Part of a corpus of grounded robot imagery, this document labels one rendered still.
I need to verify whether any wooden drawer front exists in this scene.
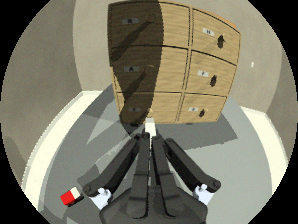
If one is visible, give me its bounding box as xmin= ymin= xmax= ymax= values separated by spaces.
xmin=178 ymin=92 xmax=226 ymax=122
xmin=112 ymin=46 xmax=188 ymax=90
xmin=192 ymin=10 xmax=240 ymax=63
xmin=111 ymin=2 xmax=189 ymax=46
xmin=185 ymin=51 xmax=236 ymax=95
xmin=117 ymin=92 xmax=181 ymax=123

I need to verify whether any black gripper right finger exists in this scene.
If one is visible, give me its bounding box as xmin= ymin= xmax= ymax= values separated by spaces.
xmin=150 ymin=118 xmax=221 ymax=217

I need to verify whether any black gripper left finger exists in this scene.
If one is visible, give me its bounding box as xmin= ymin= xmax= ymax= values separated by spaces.
xmin=83 ymin=118 xmax=151 ymax=219

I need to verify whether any small wooden chest of drawers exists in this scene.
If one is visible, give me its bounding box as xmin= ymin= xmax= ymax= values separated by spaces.
xmin=107 ymin=0 xmax=241 ymax=124

